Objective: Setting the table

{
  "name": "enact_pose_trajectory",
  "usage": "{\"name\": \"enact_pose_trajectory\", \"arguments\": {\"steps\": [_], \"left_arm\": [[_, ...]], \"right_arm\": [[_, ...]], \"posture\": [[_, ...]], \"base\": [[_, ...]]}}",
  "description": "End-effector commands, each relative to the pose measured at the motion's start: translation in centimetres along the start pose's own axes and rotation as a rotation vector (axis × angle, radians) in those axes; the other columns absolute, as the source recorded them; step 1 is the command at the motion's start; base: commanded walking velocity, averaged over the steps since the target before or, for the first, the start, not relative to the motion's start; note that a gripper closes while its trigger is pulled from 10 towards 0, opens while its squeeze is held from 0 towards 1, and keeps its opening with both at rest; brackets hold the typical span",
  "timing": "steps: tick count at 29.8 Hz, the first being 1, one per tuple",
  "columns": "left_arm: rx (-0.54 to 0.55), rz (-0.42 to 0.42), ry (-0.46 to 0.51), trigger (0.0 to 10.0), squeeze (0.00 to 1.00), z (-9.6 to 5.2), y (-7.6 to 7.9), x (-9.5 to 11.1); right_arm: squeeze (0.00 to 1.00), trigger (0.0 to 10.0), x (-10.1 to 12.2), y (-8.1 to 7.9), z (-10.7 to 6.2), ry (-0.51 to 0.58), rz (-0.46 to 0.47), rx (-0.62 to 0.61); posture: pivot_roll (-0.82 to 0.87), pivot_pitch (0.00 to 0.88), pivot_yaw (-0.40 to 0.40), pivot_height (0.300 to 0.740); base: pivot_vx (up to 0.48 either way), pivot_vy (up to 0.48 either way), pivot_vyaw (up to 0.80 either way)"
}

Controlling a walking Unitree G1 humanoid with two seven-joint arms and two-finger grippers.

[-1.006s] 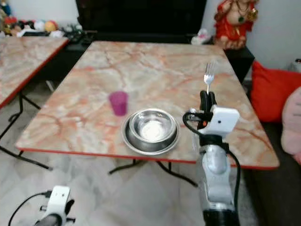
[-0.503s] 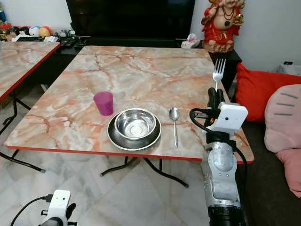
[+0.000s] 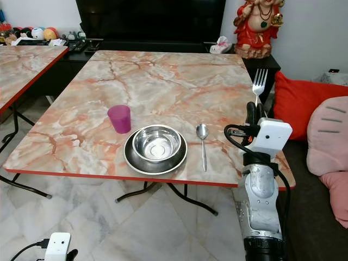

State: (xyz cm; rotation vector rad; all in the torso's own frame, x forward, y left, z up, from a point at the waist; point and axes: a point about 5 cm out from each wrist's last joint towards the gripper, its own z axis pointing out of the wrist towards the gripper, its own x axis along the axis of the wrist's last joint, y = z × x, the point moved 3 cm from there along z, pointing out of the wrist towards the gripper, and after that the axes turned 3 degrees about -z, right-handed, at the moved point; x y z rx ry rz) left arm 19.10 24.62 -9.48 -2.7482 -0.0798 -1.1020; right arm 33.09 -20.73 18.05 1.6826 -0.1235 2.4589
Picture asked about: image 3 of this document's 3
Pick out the silver metal fork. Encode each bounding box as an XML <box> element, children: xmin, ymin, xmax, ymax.
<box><xmin>252</xmin><ymin>69</ymin><xmax>269</xmax><ymax>106</ymax></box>

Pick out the red cushion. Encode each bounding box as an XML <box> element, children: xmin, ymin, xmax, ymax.
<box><xmin>272</xmin><ymin>71</ymin><xmax>348</xmax><ymax>142</ymax></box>

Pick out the silver metal spoon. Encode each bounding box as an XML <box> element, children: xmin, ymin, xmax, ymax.
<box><xmin>196</xmin><ymin>123</ymin><xmax>209</xmax><ymax>173</ymax></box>

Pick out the pink plush cushion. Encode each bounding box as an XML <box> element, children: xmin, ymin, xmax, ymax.
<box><xmin>306</xmin><ymin>96</ymin><xmax>348</xmax><ymax>229</ymax></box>

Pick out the white pink tissue pack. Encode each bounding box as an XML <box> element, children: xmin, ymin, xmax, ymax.
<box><xmin>209</xmin><ymin>35</ymin><xmax>232</xmax><ymax>54</ymax></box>

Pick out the red laughing Buddha statue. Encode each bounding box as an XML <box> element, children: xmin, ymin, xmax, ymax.
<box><xmin>233</xmin><ymin>0</ymin><xmax>285</xmax><ymax>60</ymax></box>

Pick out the marble-pattern folding table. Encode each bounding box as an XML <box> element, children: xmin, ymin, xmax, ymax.
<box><xmin>0</xmin><ymin>45</ymin><xmax>69</xmax><ymax>200</ymax></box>
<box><xmin>2</xmin><ymin>50</ymin><xmax>296</xmax><ymax>217</ymax></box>

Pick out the stainless steel bowl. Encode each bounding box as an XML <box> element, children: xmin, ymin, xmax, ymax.
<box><xmin>133</xmin><ymin>125</ymin><xmax>182</xmax><ymax>162</ymax></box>

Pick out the stainless steel plate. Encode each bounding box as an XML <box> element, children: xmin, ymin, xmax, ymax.
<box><xmin>123</xmin><ymin>128</ymin><xmax>188</xmax><ymax>176</ymax></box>

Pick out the white blue toy ball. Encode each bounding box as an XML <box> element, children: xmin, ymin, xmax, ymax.
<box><xmin>31</xmin><ymin>27</ymin><xmax>45</xmax><ymax>40</ymax></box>

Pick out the purple plastic cup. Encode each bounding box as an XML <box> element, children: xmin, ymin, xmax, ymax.
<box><xmin>108</xmin><ymin>105</ymin><xmax>132</xmax><ymax>134</ymax></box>

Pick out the black flat television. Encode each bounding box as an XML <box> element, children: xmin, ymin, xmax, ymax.
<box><xmin>76</xmin><ymin>0</ymin><xmax>227</xmax><ymax>44</ymax></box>

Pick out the orange yellow toy ball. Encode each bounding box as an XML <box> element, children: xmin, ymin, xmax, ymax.
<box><xmin>44</xmin><ymin>27</ymin><xmax>59</xmax><ymax>41</ymax></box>

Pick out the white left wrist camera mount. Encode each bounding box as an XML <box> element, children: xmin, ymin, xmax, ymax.
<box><xmin>45</xmin><ymin>233</ymin><xmax>72</xmax><ymax>261</ymax></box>

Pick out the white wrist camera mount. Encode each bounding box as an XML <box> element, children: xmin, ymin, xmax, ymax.
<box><xmin>45</xmin><ymin>233</ymin><xmax>72</xmax><ymax>261</ymax></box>
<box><xmin>244</xmin><ymin>117</ymin><xmax>294</xmax><ymax>159</ymax></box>

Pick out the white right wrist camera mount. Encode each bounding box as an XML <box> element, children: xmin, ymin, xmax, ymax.
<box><xmin>244</xmin><ymin>117</ymin><xmax>294</xmax><ymax>159</ymax></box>

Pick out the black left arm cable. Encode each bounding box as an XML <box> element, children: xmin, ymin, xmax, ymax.
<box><xmin>10</xmin><ymin>238</ymin><xmax>52</xmax><ymax>261</ymax></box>

